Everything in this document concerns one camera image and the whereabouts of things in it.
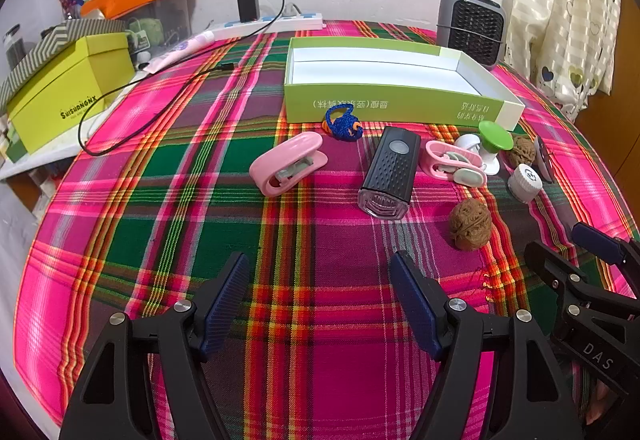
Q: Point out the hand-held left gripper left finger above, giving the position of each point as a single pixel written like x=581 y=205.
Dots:
x=225 y=310

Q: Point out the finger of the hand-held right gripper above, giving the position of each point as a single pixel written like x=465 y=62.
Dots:
x=597 y=242
x=560 y=270

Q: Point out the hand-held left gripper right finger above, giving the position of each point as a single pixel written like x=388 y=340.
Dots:
x=415 y=305

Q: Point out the white printed bottle cap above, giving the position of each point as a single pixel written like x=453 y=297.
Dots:
x=524 y=182

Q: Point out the brown walnut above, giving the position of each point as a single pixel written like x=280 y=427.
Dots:
x=470 y=225
x=522 y=152

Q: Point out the black round disc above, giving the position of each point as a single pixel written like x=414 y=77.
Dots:
x=545 y=159

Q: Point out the black bicycle light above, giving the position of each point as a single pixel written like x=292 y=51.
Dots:
x=390 y=169

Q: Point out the small pink grey case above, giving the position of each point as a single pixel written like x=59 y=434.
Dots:
x=445 y=162

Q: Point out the green topped white knob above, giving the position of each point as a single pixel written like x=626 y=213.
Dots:
x=495 y=134

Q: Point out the white round knob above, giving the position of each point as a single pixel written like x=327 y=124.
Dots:
x=467 y=143

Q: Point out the large pink clip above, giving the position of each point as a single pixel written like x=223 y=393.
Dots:
x=285 y=159

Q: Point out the blue knitted toy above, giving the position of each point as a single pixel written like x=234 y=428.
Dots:
x=342 y=124

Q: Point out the shallow green cardboard box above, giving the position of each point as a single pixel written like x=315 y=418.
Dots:
x=380 y=99

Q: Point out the pink green plaid tablecloth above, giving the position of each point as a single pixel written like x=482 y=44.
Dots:
x=200 y=230

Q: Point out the cream patterned curtain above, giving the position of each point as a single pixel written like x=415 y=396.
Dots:
x=555 y=9

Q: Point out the grey portable heater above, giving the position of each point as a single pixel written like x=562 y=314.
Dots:
x=470 y=27

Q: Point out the yellow-green shoebox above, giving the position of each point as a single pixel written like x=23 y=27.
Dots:
x=70 y=94

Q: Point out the white pink cream tube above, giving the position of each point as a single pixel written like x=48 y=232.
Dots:
x=185 y=47

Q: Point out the white power strip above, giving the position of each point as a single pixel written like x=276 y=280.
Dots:
x=280 y=24

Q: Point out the black charger adapter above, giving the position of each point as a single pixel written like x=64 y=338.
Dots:
x=248 y=5

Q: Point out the grey striped box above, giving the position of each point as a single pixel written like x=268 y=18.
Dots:
x=45 y=47

